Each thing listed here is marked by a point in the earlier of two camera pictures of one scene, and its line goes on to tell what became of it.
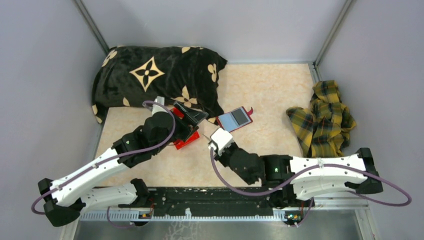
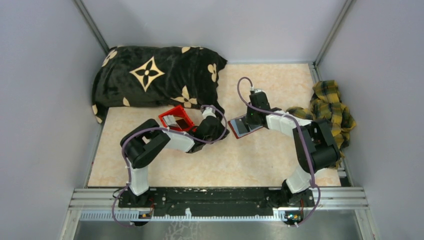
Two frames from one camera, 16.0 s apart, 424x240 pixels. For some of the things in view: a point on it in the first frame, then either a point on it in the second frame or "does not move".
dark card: x=239 y=116 to x=242 y=126
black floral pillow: x=130 y=76 does not move
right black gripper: x=220 y=156 to x=251 y=121
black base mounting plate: x=172 y=201 does not move
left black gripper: x=194 y=116 to x=221 y=129
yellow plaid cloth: x=323 y=130 does not move
